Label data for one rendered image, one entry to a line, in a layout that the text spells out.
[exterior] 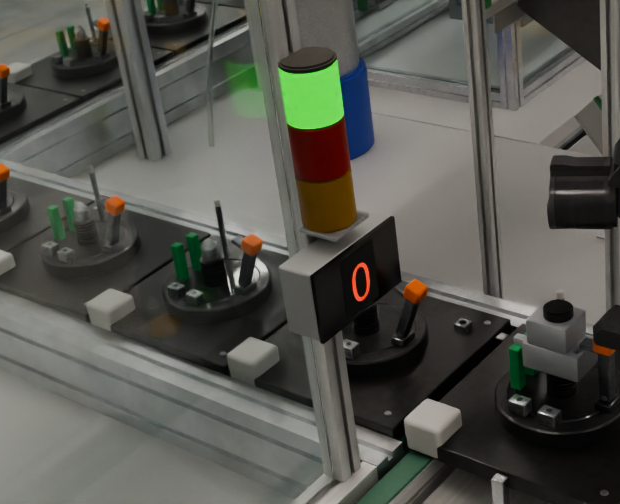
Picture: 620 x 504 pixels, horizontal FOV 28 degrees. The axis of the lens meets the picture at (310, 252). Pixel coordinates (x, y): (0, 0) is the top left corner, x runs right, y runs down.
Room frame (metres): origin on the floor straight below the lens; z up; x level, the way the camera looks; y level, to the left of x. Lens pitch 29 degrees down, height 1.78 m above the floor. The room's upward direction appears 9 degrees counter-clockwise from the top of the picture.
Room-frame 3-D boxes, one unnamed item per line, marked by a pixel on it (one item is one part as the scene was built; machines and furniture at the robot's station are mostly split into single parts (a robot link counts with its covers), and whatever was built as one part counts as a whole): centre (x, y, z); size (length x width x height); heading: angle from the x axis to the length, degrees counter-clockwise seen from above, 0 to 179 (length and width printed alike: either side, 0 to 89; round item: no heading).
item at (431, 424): (1.05, -0.10, 0.97); 0.05 x 0.05 x 0.04; 47
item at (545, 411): (1.01, -0.21, 1.00); 0.02 x 0.01 x 0.02; 47
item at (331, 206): (1.00, -0.02, 1.28); 0.05 x 0.05 x 0.05
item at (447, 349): (1.23, -0.05, 1.01); 0.24 x 0.24 x 0.13; 47
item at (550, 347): (1.06, -0.23, 1.06); 0.08 x 0.04 x 0.07; 47
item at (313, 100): (1.00, -0.02, 1.38); 0.05 x 0.05 x 0.05
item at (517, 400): (1.03, -0.19, 1.00); 0.02 x 0.01 x 0.02; 47
